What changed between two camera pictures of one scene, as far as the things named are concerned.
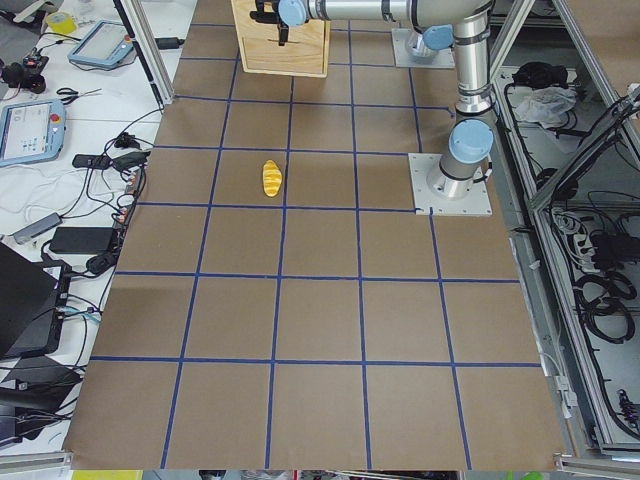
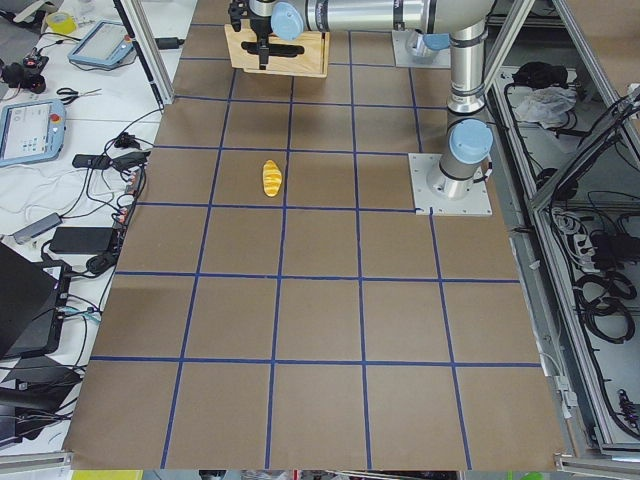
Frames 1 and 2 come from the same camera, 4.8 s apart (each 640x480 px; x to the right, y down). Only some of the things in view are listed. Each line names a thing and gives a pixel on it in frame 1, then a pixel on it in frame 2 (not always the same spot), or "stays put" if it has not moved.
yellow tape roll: x=61 y=22 stays put
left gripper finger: x=283 y=34 → x=264 y=50
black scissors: x=71 y=99 stays put
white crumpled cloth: x=549 y=106 stays put
